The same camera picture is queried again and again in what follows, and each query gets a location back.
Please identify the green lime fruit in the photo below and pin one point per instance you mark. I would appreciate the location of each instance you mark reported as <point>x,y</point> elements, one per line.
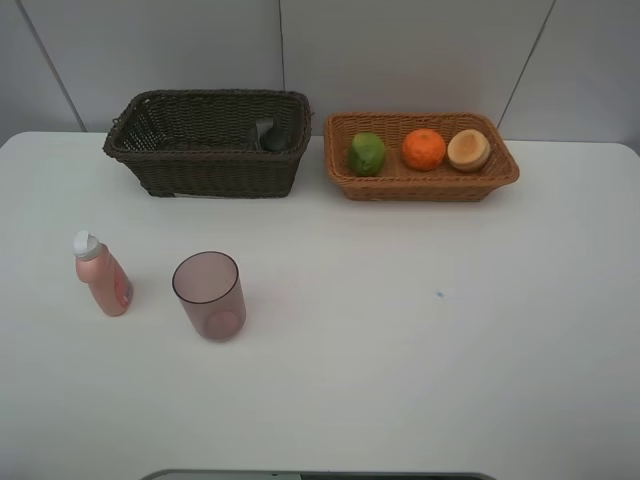
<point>366,154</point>

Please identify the dark grey pump bottle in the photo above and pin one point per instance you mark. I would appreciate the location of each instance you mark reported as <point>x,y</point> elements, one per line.
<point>270,135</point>

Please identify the orange mandarin fruit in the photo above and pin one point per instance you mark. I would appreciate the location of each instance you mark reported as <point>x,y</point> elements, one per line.
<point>423,149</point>

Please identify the red orange peach fruit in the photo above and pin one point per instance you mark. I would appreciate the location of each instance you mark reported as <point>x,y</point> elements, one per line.
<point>468,150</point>

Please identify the pink bottle white cap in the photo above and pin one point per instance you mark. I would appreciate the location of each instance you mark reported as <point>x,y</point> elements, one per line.
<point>97,268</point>

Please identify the orange wicker basket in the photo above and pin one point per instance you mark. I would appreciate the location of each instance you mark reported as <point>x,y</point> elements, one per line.
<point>396,181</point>

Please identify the translucent purple plastic cup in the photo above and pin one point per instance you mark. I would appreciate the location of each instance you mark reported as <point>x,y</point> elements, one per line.
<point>208,287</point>

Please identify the dark brown wicker basket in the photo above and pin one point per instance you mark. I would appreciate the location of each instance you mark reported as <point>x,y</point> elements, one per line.
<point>203,142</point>

